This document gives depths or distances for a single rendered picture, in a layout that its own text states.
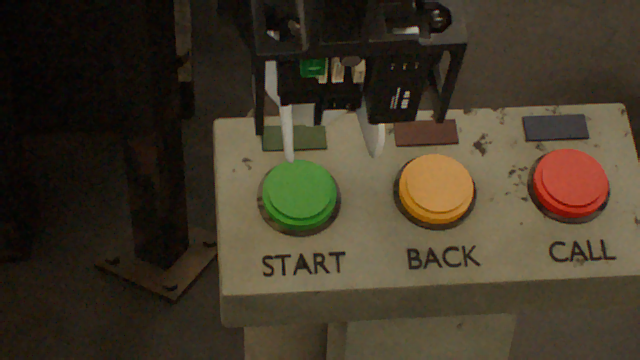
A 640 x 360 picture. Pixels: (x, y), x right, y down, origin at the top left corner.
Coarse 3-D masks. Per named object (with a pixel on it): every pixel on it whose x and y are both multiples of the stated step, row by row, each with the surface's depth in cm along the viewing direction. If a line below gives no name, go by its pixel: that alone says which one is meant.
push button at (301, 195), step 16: (304, 160) 61; (272, 176) 60; (288, 176) 60; (304, 176) 60; (320, 176) 60; (272, 192) 60; (288, 192) 60; (304, 192) 60; (320, 192) 60; (336, 192) 60; (272, 208) 60; (288, 208) 59; (304, 208) 59; (320, 208) 59; (288, 224) 59; (304, 224) 59; (320, 224) 60
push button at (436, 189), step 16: (416, 160) 62; (432, 160) 61; (448, 160) 61; (416, 176) 61; (432, 176) 61; (448, 176) 61; (464, 176) 61; (400, 192) 61; (416, 192) 60; (432, 192) 60; (448, 192) 60; (464, 192) 60; (416, 208) 60; (432, 208) 60; (448, 208) 60; (464, 208) 60
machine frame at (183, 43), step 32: (0, 0) 143; (32, 0) 143; (64, 0) 143; (96, 0) 144; (32, 32) 146; (64, 32) 147; (96, 32) 147; (192, 32) 175; (32, 64) 149; (64, 64) 150; (96, 64) 150; (192, 64) 160; (32, 96) 153; (64, 96) 153; (96, 96) 154; (192, 96) 158; (32, 128) 157; (64, 128) 157; (96, 128) 158
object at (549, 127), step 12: (528, 120) 64; (540, 120) 64; (552, 120) 64; (564, 120) 64; (576, 120) 64; (528, 132) 64; (540, 132) 64; (552, 132) 64; (564, 132) 64; (576, 132) 64
